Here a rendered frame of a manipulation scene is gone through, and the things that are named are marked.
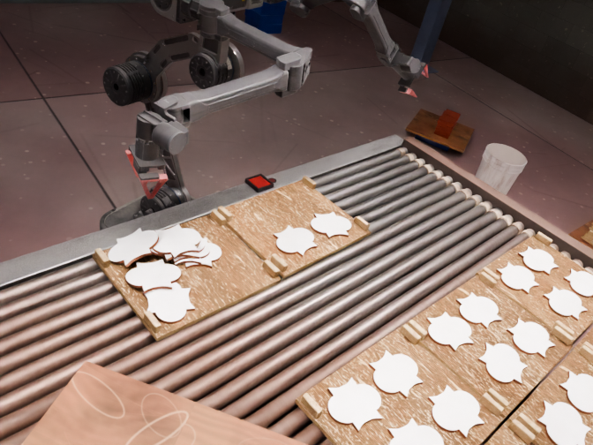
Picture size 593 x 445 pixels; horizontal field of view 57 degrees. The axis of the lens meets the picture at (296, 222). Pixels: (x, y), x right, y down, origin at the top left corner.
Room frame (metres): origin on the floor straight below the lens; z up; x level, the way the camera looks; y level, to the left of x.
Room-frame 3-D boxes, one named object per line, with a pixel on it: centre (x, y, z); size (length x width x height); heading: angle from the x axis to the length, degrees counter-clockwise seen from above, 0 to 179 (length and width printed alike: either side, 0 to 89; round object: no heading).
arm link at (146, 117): (1.11, 0.39, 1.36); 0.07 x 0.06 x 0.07; 63
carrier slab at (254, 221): (1.46, 0.01, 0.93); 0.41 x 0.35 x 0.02; 142
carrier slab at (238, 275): (1.12, 0.27, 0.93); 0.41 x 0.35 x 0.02; 141
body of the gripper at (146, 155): (1.11, 0.40, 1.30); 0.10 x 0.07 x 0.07; 37
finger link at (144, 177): (1.08, 0.38, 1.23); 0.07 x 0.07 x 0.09; 37
